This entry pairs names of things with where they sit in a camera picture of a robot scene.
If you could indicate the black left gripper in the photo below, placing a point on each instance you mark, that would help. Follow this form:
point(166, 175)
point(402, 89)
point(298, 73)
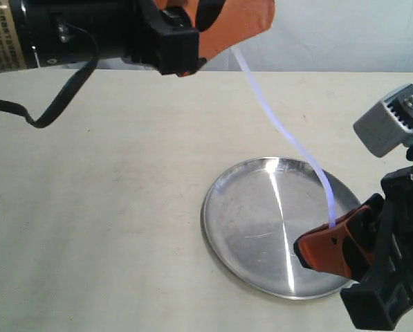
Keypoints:
point(179, 37)

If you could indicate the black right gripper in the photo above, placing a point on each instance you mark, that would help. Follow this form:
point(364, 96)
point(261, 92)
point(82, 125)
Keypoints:
point(384, 293)

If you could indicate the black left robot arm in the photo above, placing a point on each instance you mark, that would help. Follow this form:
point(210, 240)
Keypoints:
point(35, 34)

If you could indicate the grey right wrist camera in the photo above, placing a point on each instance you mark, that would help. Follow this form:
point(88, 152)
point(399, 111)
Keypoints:
point(388, 124)

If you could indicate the round silver metal plate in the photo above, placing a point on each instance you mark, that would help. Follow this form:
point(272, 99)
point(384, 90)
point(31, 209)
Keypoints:
point(251, 216)

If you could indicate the translucent white plastic straw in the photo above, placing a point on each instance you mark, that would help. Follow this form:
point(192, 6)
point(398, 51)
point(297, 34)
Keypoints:
point(330, 198)

